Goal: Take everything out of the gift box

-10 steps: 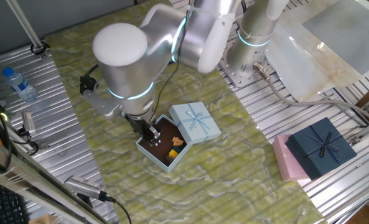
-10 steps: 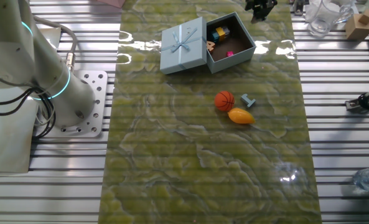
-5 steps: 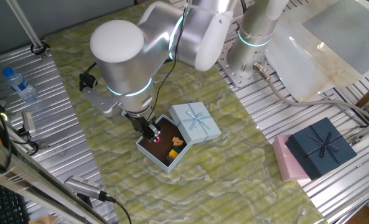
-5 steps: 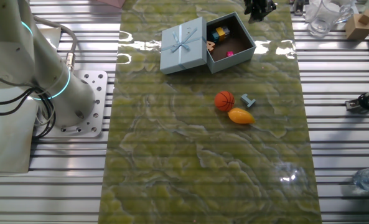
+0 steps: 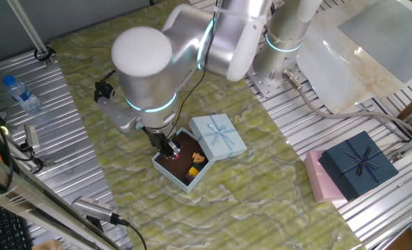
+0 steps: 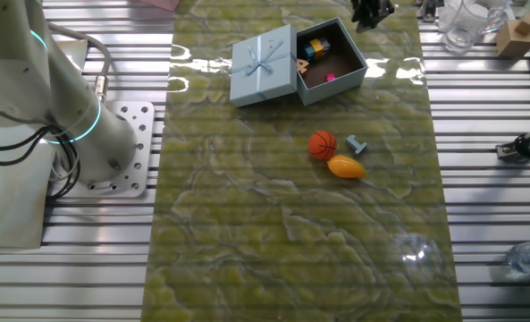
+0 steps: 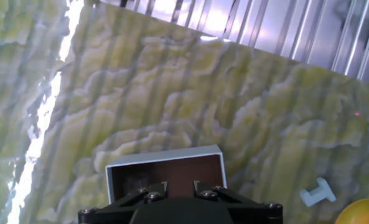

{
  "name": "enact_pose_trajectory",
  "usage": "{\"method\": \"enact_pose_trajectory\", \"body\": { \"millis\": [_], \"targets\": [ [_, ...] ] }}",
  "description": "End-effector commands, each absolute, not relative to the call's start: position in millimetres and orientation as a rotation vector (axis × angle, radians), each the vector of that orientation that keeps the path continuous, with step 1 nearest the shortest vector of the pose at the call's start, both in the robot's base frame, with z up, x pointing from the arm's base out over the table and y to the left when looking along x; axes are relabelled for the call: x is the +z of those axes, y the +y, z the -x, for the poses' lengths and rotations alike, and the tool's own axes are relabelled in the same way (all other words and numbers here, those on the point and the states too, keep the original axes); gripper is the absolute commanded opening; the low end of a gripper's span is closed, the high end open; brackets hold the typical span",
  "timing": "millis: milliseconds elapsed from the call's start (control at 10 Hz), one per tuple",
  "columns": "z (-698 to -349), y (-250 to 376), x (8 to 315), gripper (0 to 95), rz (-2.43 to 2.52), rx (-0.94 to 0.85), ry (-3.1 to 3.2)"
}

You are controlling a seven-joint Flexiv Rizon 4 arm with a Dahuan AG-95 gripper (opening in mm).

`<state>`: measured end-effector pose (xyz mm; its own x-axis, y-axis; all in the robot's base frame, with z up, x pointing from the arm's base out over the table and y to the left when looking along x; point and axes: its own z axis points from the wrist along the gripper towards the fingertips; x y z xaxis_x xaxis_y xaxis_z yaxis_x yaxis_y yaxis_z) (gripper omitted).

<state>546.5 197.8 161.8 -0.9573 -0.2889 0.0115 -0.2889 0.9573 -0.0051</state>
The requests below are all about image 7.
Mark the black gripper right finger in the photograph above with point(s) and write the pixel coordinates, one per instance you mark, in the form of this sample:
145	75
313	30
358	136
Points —
209	191

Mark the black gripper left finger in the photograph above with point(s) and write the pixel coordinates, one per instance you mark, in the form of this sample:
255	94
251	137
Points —
156	191

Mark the light blue gift box base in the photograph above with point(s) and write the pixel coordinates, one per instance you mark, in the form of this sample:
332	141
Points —
165	155

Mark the small grey toy block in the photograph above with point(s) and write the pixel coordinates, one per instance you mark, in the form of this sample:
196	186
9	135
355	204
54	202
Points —
316	193

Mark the yellow orange toy mango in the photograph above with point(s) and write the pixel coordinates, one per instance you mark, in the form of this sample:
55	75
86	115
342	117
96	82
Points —
356	213

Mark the green marble pattern mat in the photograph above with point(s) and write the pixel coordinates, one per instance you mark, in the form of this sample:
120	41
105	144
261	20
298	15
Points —
140	93

